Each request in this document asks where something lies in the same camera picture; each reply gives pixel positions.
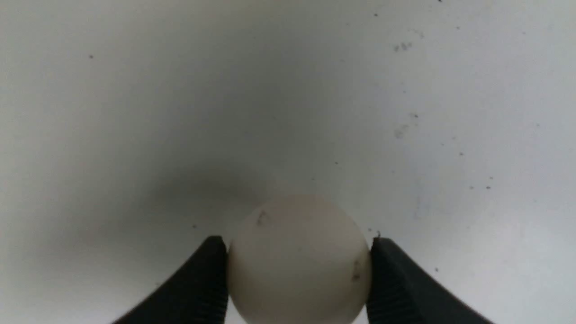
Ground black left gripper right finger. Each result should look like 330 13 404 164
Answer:
366 237 491 324

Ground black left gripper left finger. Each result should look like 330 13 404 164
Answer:
115 236 229 324

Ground white ball with red logo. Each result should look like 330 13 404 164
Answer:
227 195 372 324

